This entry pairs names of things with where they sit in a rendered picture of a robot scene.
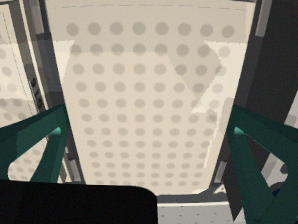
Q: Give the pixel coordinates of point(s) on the grey perforated base plate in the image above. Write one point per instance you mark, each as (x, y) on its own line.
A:
(206, 214)

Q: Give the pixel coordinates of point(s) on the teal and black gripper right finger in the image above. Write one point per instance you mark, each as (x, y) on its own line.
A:
(282, 141)

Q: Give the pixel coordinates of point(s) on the beige well plate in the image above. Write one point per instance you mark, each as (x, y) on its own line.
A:
(149, 86)
(23, 87)

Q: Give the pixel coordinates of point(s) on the grey tube cooling block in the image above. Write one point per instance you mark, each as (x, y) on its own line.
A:
(273, 94)

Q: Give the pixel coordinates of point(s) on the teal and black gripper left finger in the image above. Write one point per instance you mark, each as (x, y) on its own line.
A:
(19, 137)

